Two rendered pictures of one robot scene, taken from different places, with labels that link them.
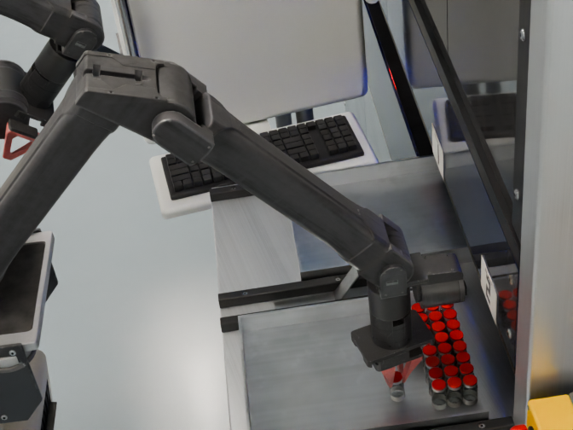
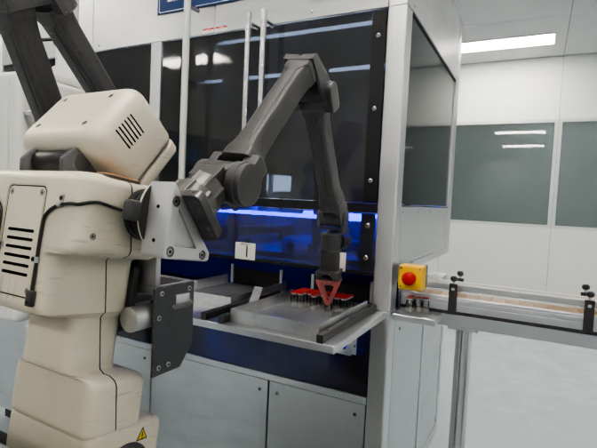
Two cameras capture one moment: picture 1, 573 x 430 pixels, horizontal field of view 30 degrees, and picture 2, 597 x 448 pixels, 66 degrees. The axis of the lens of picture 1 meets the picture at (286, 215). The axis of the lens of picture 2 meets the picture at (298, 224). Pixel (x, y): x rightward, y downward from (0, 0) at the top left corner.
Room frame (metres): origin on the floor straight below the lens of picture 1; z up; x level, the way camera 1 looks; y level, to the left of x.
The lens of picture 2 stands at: (0.50, 1.09, 1.21)
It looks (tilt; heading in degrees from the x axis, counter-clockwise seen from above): 3 degrees down; 298
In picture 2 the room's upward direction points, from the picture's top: 3 degrees clockwise
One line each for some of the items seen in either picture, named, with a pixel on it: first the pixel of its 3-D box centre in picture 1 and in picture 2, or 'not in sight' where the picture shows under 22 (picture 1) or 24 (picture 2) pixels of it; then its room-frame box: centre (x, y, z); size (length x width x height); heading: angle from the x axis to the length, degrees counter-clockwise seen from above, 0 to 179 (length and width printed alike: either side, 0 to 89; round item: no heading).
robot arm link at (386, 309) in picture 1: (393, 293); (331, 242); (1.04, -0.13, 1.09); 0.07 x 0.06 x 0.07; 92
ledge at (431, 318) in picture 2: not in sight; (418, 315); (0.83, -0.35, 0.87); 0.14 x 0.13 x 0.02; 91
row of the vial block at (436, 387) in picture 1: (428, 354); (320, 300); (1.09, -0.18, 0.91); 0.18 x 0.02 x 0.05; 0
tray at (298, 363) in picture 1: (355, 368); (303, 310); (1.09, -0.07, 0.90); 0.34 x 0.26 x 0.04; 90
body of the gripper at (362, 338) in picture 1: (390, 325); (330, 263); (1.04, -0.12, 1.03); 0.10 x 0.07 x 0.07; 105
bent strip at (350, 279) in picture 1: (315, 289); (246, 300); (1.26, -0.03, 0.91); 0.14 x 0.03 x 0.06; 92
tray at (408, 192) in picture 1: (388, 215); (228, 289); (1.43, -0.18, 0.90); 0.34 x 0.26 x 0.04; 91
